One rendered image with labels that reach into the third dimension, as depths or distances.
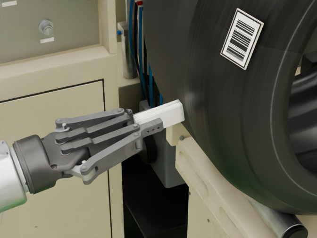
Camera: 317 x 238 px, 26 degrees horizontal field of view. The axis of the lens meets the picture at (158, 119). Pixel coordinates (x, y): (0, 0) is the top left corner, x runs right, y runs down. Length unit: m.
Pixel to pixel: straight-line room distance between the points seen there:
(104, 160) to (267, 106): 0.22
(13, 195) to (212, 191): 0.45
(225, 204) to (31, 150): 0.42
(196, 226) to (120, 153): 0.77
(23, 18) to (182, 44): 0.64
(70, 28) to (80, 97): 0.16
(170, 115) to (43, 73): 0.59
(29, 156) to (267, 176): 0.32
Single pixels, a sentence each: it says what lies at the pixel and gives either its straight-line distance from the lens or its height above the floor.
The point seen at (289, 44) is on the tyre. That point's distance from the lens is 0.83.
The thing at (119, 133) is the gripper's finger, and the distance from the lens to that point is 0.92.
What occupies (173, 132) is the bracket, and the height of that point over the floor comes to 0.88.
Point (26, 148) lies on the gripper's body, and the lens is 0.90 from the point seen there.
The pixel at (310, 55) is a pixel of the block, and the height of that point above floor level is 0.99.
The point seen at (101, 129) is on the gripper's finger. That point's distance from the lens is 0.94.
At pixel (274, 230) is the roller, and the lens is 1.10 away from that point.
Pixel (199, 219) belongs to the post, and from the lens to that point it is 1.63.
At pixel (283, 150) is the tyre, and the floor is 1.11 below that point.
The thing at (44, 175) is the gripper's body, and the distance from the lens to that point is 0.90.
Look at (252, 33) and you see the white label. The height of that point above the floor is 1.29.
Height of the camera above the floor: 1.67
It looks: 35 degrees down
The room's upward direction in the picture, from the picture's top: straight up
